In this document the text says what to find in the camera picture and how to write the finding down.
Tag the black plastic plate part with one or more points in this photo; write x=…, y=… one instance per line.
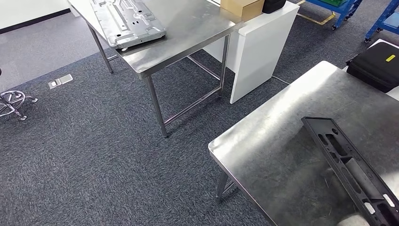
x=352, y=174

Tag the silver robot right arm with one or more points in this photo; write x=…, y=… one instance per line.
x=353, y=221

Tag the stainless steel workbench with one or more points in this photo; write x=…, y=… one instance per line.
x=193, y=25
x=280, y=146

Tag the white cabinet block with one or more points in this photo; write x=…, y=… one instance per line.
x=258, y=53

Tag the brown cardboard box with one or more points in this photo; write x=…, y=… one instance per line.
x=243, y=7

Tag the grey stamped metal panel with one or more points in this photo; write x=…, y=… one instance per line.
x=127, y=21

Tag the plain floor outlet lid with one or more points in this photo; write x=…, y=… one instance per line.
x=65, y=79

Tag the floor outlet box with socket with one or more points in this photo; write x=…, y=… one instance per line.
x=53, y=83

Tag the green plastic crate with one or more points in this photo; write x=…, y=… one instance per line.
x=333, y=2

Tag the blue steel trolley rack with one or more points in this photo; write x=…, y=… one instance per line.
x=382, y=21
x=343, y=9

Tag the black round swivel stool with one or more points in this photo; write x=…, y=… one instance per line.
x=12, y=103

